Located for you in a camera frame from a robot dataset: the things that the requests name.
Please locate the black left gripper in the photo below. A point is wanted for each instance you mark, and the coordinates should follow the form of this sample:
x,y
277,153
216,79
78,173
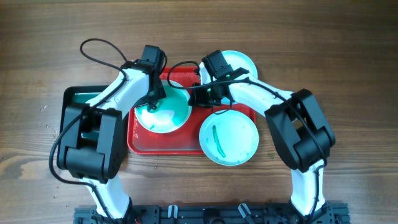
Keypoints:
x,y
159,94

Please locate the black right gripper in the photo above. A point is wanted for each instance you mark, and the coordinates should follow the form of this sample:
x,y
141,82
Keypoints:
x,y
196,100

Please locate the white plate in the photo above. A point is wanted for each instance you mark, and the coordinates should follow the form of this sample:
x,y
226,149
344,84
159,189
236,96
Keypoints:
x,y
170,114
241,60
228,138

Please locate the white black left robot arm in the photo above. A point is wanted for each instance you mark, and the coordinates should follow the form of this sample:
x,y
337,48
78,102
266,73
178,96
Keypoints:
x,y
96,166

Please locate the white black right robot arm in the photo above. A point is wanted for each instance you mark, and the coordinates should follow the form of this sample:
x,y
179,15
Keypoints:
x,y
300,132

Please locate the red plastic tray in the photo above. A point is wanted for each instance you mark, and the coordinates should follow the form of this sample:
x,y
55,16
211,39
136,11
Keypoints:
x,y
183,141

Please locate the dark green water tray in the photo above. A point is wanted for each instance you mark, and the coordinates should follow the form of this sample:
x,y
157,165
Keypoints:
x,y
81,94

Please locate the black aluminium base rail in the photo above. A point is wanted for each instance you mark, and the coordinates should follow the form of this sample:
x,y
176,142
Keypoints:
x,y
264,214

